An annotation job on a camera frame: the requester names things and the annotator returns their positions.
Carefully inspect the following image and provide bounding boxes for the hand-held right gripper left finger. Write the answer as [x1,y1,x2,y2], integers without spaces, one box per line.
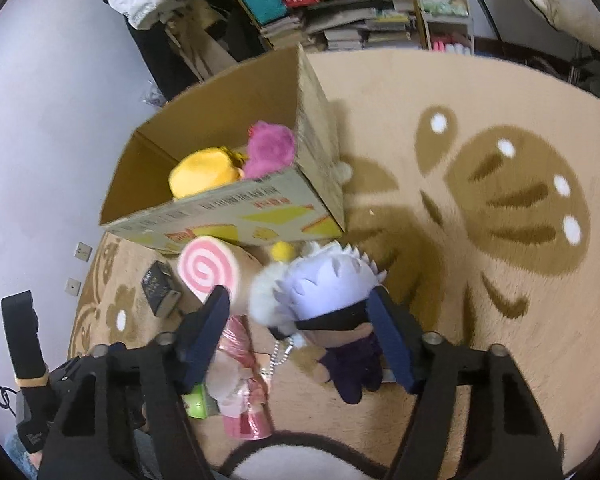
[37,285,231,480]

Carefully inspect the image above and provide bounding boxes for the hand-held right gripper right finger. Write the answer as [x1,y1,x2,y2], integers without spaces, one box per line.
[367,289,566,480]

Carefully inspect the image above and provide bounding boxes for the pink dress doll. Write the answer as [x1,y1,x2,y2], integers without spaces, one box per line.
[205,315,273,441]

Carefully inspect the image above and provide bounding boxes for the pink swirl roll plush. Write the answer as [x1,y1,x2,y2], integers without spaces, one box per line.
[176,236,261,313]

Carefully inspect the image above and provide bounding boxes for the small black box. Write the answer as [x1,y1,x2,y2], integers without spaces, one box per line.
[141,261,182,320]

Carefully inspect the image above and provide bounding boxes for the white-haired plush doll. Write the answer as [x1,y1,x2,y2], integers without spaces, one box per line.
[247,241,388,406]

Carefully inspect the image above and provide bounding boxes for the printed cardboard box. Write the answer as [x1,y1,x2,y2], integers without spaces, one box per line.
[99,44,347,257]

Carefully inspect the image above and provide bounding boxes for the small green toy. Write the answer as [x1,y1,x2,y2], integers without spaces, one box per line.
[182,382,221,420]

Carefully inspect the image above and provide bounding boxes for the beige patterned rug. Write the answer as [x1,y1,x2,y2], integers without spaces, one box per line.
[67,47,600,480]

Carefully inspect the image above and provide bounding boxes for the person's jeans leg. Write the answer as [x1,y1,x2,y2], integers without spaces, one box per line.
[5,430,48,480]

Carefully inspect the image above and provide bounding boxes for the yellow plush toy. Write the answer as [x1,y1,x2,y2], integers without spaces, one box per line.
[168,146,245,200]

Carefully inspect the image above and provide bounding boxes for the magenta plush toy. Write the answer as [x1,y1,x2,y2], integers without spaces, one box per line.
[241,120,297,181]

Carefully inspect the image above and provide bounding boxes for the clear plastic bag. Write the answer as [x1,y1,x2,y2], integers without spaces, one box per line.
[142,82,166,108]

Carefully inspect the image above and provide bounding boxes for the black hanging coat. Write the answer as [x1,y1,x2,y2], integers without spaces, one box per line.
[125,15,206,103]

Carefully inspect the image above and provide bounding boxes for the small stack of books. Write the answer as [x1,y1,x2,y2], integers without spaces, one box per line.
[260,15,311,51]

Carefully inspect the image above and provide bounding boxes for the wide stack of books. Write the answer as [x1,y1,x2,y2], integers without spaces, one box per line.
[305,0,416,52]

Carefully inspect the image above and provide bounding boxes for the white trolley cart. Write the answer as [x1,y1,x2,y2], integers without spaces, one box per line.
[410,0,476,56]

